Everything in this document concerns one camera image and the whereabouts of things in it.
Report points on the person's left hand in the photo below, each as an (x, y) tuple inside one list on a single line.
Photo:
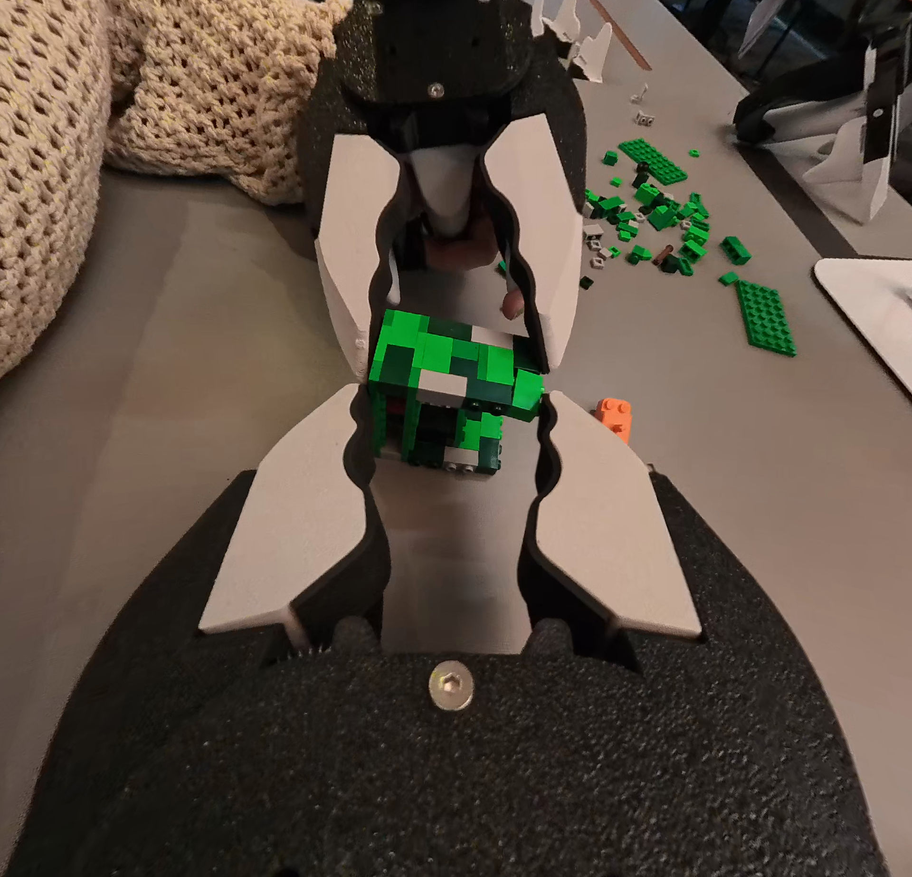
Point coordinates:
[(459, 253)]

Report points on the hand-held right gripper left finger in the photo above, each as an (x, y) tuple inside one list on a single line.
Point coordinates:
[(299, 535)]

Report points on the orange brick separator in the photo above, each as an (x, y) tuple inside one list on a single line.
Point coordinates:
[(614, 415)]

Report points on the pile of loose lego bricks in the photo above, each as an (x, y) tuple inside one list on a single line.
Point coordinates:
[(647, 194)]

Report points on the green lego head build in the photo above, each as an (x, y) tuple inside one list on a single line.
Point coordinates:
[(442, 364)]

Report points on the person's left forearm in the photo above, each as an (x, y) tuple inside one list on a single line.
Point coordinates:
[(214, 72)]

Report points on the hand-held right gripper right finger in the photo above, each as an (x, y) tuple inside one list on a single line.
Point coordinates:
[(605, 535)]

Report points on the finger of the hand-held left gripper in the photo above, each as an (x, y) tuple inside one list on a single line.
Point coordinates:
[(541, 235), (353, 250)]

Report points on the white pointed plastic part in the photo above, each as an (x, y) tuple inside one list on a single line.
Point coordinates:
[(595, 57), (568, 11), (848, 164)]

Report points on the white rounded board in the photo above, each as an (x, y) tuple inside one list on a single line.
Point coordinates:
[(876, 307)]

